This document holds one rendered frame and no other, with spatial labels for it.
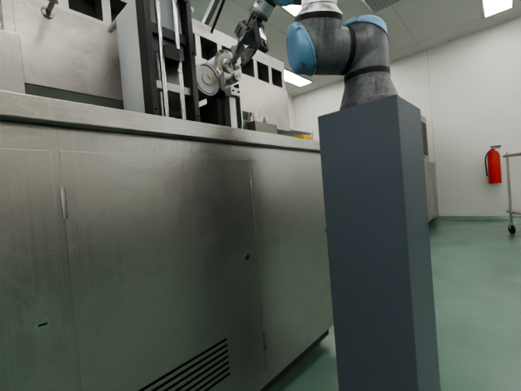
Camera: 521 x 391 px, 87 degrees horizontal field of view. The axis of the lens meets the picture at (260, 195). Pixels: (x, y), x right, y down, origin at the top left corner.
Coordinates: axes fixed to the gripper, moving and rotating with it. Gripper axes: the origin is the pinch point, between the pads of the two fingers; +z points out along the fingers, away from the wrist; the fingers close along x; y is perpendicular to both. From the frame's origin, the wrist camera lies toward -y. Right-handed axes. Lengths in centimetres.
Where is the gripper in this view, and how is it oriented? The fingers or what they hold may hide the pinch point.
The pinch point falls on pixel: (239, 64)
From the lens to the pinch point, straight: 128.9
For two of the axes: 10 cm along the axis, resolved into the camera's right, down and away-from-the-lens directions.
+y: -5.4, -7.3, 4.2
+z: -5.2, 6.8, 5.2
